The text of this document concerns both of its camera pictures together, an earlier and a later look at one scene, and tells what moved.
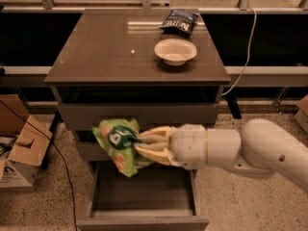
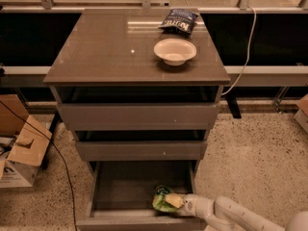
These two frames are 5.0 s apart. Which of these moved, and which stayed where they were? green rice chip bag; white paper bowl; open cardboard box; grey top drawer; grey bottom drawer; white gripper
Moved: white gripper; green rice chip bag
Stayed: grey bottom drawer; grey top drawer; white paper bowl; open cardboard box
